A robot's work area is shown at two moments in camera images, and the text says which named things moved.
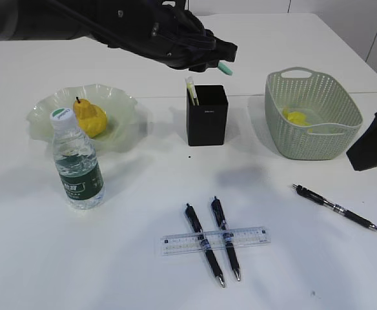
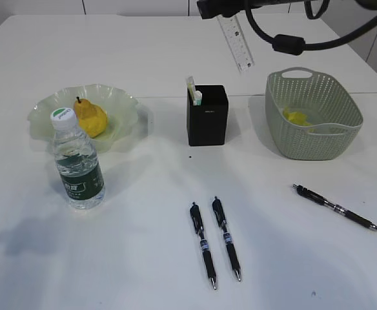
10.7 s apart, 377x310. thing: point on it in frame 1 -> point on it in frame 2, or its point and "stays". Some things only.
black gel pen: [322, 201] stays
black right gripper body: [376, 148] -> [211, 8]
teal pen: [224, 68] -> [197, 98]
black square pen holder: [206, 123] stays
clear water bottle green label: [76, 162] stays
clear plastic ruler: [190, 243] -> [232, 28]
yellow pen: [191, 90] stays
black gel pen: [221, 220] stays
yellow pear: [91, 118] stays
